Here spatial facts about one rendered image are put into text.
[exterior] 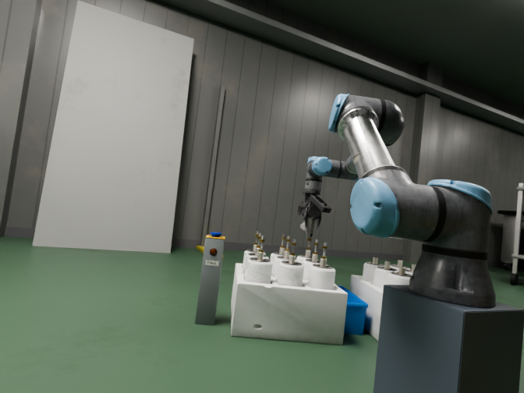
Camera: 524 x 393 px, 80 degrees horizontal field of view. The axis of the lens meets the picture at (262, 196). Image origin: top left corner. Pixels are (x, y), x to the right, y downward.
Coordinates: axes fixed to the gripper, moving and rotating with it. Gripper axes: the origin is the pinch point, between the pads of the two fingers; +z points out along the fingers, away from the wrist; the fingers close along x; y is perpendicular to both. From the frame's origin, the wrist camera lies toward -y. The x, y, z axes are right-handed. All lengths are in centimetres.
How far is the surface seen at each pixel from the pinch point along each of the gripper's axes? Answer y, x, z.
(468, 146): 137, -417, -146
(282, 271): -16.4, 25.7, 12.5
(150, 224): 158, 34, 13
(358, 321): -25.0, -6.6, 29.8
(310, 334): -25.5, 17.7, 31.8
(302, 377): -42, 35, 35
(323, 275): -24.1, 13.4, 12.2
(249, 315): -15.9, 37.0, 27.3
